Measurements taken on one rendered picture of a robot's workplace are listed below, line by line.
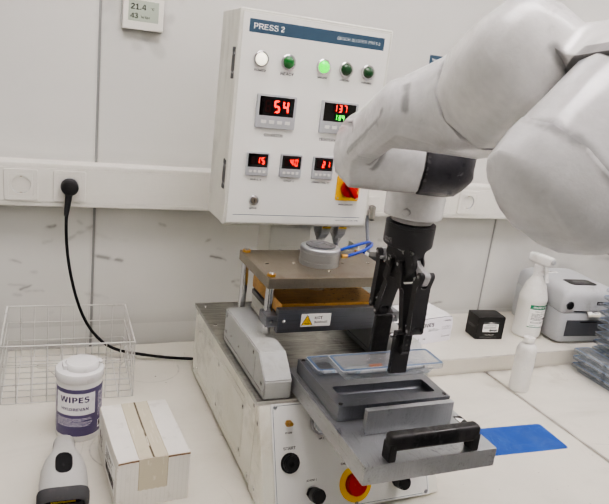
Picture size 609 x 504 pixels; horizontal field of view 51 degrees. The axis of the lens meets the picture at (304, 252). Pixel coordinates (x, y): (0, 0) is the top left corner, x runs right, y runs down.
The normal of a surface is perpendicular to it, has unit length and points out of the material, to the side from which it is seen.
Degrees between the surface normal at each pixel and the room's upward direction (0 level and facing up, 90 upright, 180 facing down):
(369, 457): 0
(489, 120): 142
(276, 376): 41
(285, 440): 65
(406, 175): 124
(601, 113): 55
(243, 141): 90
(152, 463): 88
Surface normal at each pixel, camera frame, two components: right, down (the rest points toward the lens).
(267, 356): 0.33, -0.54
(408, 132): -0.66, 0.53
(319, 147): 0.37, 0.29
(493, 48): -0.43, -0.16
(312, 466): 0.39, -0.14
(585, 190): -0.11, 0.09
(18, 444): 0.11, -0.96
